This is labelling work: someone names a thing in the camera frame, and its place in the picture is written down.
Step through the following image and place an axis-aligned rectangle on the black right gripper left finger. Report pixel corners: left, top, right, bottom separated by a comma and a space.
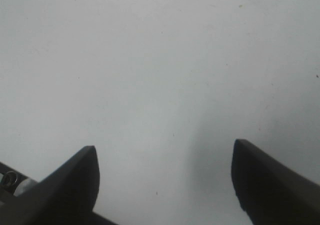
0, 145, 101, 225

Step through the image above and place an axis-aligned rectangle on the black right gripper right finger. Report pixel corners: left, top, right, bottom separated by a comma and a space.
231, 139, 320, 225

